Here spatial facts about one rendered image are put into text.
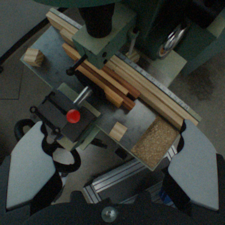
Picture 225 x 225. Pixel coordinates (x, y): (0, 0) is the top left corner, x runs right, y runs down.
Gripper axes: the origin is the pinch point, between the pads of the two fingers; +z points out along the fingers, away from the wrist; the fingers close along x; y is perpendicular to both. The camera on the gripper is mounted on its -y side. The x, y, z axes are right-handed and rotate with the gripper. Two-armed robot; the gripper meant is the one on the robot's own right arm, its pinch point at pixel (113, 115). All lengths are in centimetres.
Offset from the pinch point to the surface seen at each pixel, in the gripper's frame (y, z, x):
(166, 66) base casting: 1.9, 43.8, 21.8
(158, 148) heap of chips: 19.5, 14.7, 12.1
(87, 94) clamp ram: 5.6, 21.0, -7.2
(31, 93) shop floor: 36, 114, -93
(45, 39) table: -10.1, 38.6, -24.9
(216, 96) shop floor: 44, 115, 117
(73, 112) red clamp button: 6.4, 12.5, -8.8
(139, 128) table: 16.9, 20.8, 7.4
